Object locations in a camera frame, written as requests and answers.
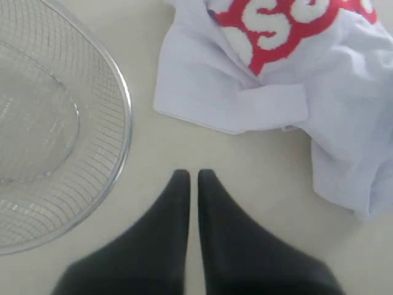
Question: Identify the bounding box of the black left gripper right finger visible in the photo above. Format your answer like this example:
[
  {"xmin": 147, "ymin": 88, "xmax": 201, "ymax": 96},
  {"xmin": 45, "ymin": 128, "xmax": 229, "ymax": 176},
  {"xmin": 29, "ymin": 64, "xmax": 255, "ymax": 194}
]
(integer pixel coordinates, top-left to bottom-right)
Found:
[{"xmin": 198, "ymin": 169, "xmax": 340, "ymax": 294}]

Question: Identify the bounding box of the metal wire mesh basket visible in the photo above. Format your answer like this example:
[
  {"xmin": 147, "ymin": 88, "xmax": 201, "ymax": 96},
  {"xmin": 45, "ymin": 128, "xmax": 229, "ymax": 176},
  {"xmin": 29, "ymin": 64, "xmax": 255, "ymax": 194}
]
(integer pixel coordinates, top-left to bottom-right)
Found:
[{"xmin": 1, "ymin": 1, "xmax": 132, "ymax": 255}]

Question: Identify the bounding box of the white t-shirt red logo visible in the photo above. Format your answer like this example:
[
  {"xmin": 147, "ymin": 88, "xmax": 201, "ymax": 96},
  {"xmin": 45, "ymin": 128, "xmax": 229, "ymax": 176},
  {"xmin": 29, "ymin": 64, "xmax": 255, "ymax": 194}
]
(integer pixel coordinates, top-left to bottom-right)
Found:
[{"xmin": 154, "ymin": 1, "xmax": 392, "ymax": 218}]

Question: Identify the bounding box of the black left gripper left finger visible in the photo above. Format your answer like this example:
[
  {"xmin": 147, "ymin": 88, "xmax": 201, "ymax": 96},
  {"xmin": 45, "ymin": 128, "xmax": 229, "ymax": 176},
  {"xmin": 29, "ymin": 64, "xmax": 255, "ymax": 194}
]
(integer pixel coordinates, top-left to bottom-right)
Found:
[{"xmin": 52, "ymin": 170, "xmax": 190, "ymax": 294}]

